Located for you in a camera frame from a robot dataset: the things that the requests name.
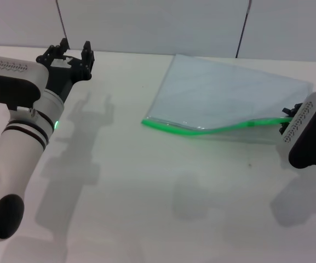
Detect clear green-zipper document bag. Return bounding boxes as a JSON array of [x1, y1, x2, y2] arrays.
[[141, 54, 312, 145]]

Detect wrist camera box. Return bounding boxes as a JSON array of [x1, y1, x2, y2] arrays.
[[279, 91, 316, 169], [0, 54, 50, 112]]

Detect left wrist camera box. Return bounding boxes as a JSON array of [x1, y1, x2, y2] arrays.
[[0, 54, 50, 112]]

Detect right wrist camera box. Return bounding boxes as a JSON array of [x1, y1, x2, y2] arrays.
[[279, 91, 316, 169]]

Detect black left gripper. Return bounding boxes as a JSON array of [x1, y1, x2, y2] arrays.
[[35, 38, 96, 101]]

